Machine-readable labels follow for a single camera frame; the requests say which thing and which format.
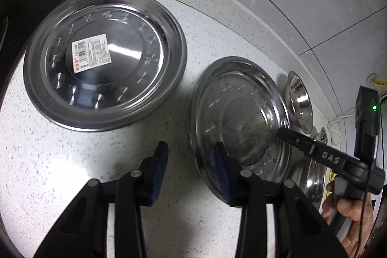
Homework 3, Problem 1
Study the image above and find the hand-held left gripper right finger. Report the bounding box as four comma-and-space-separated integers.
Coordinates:
213, 141, 348, 258

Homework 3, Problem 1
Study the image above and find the small steel bowl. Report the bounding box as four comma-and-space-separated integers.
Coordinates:
290, 152, 327, 204
313, 126, 329, 156
284, 71, 313, 134

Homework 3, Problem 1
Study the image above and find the black glass gas stove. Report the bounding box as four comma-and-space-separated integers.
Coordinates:
0, 0, 69, 45

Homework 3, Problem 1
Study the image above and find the person's right hand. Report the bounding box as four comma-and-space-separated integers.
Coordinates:
322, 179, 375, 258

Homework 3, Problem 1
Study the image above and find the steel plate with paper label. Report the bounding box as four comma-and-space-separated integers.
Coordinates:
23, 0, 188, 132

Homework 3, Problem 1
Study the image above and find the yellow gas hose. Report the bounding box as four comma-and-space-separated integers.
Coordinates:
367, 74, 387, 87

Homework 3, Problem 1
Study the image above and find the white power cable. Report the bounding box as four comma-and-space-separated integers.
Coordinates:
328, 107, 358, 147

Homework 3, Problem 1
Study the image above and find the plain steel plate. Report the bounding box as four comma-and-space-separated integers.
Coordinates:
190, 56, 293, 207

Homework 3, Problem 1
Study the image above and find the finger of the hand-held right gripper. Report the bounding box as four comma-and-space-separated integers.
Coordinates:
277, 127, 369, 184

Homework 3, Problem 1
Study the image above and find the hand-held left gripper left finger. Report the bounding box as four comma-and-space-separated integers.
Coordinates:
35, 141, 169, 258

